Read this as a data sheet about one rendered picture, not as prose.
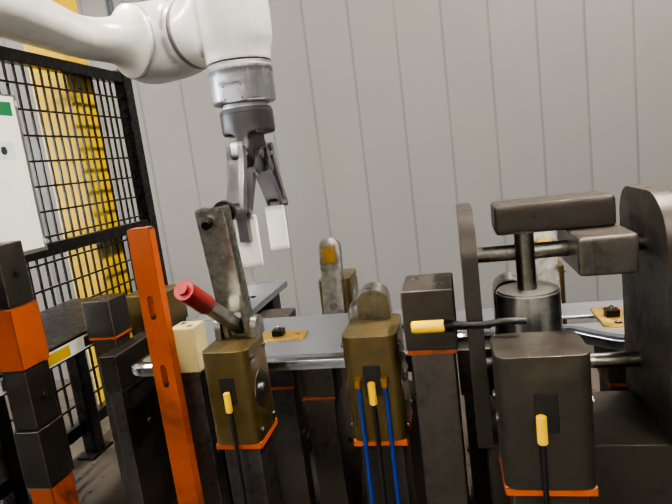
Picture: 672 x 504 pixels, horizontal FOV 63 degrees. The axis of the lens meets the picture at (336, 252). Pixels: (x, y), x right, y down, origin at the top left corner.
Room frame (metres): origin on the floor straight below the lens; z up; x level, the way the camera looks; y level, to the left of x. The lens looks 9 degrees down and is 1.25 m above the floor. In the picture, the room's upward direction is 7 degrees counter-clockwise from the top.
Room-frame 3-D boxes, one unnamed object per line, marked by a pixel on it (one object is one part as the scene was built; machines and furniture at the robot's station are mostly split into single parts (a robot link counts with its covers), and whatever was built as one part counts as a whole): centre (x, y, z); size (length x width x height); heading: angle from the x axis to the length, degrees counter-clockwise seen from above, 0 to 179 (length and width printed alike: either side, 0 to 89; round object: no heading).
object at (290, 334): (0.80, 0.10, 1.01); 0.08 x 0.04 x 0.01; 77
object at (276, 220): (0.86, 0.09, 1.16); 0.03 x 0.01 x 0.07; 77
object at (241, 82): (0.80, 0.10, 1.37); 0.09 x 0.09 x 0.06
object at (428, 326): (0.47, -0.11, 1.09); 0.10 x 0.01 x 0.01; 78
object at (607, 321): (0.70, -0.35, 1.01); 0.08 x 0.04 x 0.01; 167
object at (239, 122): (0.80, 0.10, 1.29); 0.08 x 0.07 x 0.09; 167
